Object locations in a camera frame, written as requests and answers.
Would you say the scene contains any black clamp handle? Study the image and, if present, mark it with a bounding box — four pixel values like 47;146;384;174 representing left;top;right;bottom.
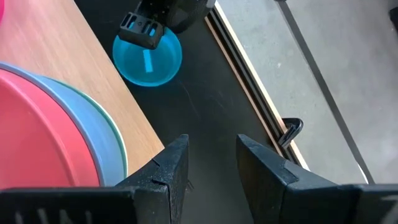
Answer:
277;117;304;149

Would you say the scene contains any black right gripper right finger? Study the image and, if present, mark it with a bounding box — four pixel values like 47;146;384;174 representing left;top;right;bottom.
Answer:
235;133;398;224

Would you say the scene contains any red bowl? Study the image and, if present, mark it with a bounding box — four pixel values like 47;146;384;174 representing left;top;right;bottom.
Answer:
0;68;102;190

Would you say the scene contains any cyan translucent bowl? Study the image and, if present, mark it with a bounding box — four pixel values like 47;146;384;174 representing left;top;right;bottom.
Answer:
112;26;183;88

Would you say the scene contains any teal bowl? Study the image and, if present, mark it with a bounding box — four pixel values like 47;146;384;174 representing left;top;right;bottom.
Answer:
46;76;129;179

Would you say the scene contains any wooden shelf with black legs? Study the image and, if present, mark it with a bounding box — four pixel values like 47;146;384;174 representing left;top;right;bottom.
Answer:
0;0;165;177

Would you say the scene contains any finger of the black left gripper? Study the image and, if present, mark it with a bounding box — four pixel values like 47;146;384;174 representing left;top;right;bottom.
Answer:
117;11;165;50

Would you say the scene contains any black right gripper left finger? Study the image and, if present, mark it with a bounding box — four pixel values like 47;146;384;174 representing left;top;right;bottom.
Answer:
0;133;190;224

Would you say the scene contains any slate blue bowl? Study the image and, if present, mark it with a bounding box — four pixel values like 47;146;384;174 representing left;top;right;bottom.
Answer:
0;61;126;187

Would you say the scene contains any black aluminium table frame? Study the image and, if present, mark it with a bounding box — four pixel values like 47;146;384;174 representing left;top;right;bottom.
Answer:
204;0;312;172

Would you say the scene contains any black table mat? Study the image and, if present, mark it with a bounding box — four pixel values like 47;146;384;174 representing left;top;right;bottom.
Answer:
74;0;280;224

